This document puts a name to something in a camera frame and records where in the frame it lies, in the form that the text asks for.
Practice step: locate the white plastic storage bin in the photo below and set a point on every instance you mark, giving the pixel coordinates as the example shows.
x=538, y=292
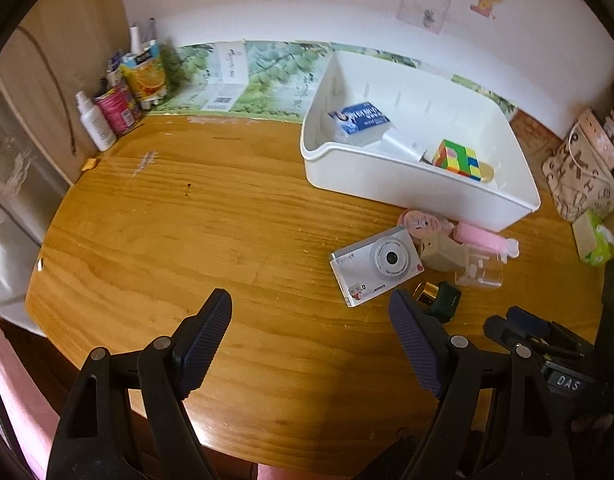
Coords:
x=387, y=180

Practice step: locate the pink cloth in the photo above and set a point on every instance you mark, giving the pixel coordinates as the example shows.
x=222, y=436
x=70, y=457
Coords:
x=12, y=385

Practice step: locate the blue dental floss box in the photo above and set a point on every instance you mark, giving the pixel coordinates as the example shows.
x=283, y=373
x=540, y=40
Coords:
x=362, y=117

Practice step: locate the pink bottle with white cap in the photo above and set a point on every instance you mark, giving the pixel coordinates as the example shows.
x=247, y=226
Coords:
x=479, y=236

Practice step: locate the dark pen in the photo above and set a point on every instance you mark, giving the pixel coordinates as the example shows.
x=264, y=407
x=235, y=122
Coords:
x=150, y=30

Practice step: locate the colourful puzzle cube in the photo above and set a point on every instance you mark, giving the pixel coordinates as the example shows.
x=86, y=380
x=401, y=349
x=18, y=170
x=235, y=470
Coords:
x=457, y=160

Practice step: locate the pink can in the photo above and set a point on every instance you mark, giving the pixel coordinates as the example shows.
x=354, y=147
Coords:
x=118, y=110

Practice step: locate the small yellow piece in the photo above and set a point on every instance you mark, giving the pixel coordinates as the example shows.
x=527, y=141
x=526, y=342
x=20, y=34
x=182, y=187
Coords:
x=90, y=163

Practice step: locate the white power adapter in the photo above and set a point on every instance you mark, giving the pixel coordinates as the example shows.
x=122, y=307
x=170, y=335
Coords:
x=402, y=142

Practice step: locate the clear plastic box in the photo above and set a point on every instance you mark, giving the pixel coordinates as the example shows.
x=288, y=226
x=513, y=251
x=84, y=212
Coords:
x=479, y=272

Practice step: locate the green tissue pack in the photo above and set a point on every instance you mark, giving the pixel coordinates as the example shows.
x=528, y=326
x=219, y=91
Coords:
x=594, y=240

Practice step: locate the cartoon cardboard panel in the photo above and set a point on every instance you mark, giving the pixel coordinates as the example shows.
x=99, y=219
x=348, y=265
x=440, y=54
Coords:
x=532, y=130

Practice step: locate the printed fabric bag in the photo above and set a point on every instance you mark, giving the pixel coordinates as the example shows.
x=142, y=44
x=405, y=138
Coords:
x=577, y=180

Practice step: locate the pink pig figurine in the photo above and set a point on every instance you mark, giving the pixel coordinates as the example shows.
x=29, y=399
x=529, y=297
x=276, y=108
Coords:
x=417, y=221

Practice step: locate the green perfume bottle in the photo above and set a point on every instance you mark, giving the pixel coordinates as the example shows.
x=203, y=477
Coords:
x=444, y=302

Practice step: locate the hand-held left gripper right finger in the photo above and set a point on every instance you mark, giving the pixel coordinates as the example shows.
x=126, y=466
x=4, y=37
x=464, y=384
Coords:
x=417, y=345

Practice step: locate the beige rectangular box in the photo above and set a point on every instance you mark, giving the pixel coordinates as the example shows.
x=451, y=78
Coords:
x=444, y=255

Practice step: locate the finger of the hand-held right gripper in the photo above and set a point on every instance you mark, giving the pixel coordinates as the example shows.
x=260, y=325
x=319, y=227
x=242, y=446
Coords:
x=529, y=319
x=499, y=330

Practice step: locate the white digital camera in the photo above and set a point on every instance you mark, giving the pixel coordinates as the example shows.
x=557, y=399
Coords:
x=382, y=265

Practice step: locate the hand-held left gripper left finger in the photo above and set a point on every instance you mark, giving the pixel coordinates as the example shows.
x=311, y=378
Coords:
x=207, y=345

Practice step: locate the white spray bottle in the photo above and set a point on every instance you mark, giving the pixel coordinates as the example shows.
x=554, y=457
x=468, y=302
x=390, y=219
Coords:
x=98, y=127

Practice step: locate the green fruit print carton panel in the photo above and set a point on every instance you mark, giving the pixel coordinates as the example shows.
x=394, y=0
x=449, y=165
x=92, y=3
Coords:
x=267, y=80

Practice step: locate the pink case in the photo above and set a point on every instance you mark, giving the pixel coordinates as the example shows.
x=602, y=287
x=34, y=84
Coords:
x=599, y=132

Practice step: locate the orange juice pouch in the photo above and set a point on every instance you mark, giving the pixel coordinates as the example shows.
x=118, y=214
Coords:
x=144, y=75

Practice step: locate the white lace cloth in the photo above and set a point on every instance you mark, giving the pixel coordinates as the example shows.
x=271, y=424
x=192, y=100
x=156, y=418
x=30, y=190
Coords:
x=17, y=185

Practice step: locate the round cream compact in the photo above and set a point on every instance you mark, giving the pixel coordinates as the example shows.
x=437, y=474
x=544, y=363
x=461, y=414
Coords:
x=487, y=172

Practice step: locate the pink wall note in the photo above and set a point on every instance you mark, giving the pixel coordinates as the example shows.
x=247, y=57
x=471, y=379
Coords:
x=422, y=7

